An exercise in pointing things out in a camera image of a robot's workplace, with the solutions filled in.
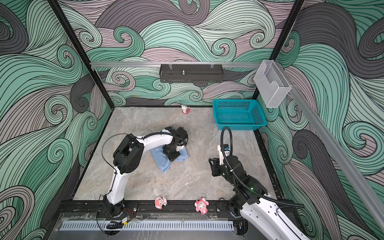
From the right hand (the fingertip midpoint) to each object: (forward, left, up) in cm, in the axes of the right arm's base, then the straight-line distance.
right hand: (211, 160), depth 74 cm
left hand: (+9, +23, -16) cm, 29 cm away
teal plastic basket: (+45, -27, -16) cm, 54 cm away
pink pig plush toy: (-18, +5, -11) cm, 22 cm away
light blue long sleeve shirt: (+4, +27, -13) cm, 30 cm away
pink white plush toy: (-17, +26, -12) cm, 33 cm away
